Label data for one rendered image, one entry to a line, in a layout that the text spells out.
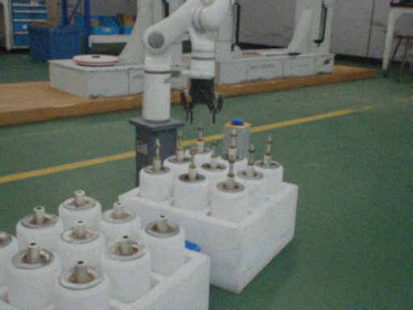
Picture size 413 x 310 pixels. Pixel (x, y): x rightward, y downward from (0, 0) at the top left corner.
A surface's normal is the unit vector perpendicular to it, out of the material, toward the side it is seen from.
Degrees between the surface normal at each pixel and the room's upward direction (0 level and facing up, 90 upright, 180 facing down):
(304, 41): 90
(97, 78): 90
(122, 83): 90
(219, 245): 90
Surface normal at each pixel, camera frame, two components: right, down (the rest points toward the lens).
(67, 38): 0.73, 0.25
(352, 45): -0.75, 0.16
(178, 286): 0.85, 0.18
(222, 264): -0.50, 0.22
